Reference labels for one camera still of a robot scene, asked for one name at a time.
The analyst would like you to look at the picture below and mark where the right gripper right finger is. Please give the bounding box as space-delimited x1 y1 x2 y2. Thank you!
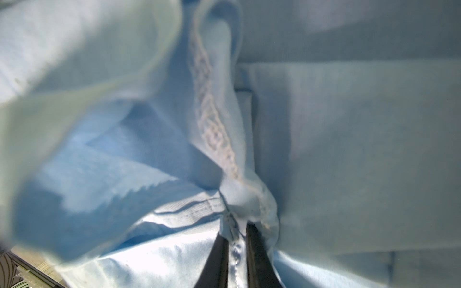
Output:
246 223 283 288

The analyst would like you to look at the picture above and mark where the black front mounting rail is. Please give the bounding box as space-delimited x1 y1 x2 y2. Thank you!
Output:
6 251 68 288

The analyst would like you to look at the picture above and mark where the light blue long sleeve shirt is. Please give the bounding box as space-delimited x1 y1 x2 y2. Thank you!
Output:
1 1 461 288

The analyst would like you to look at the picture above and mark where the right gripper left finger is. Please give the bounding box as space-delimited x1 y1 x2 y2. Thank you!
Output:
194 234 229 288

